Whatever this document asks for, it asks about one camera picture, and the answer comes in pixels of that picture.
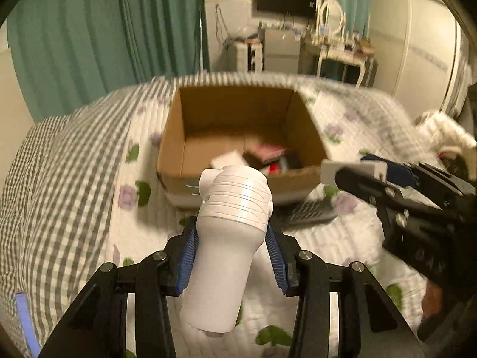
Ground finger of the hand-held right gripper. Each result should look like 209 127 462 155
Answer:
334 166 445 214
360 154 463 196

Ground white plush cloth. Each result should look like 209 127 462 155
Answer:
414 109 477 180

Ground white wardrobe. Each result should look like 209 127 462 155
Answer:
367 0 471 114

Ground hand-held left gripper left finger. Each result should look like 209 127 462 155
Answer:
37 217 199 358

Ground dark small items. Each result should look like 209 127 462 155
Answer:
261 154 302 175

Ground pale blue strip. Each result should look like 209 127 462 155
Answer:
14 292 41 357

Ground white packet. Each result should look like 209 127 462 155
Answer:
210 150 247 169

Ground dark remote control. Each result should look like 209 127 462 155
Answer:
276 200 339 227

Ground grey gingham blanket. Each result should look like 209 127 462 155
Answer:
0 84 176 358

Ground floral quilted bedspread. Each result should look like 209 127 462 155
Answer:
106 72 453 358

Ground cardboard box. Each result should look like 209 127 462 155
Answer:
156 85 331 208

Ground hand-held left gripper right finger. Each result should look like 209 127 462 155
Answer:
265 219 426 358

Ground person's right hand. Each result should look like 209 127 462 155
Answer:
421 281 450 319

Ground white storage shelf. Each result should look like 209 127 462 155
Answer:
234 41 264 72

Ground small white box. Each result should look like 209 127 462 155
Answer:
320 159 389 188

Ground white vanity table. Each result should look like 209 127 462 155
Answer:
300 33 378 88

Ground white oval vanity mirror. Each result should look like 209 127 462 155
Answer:
316 0 346 38

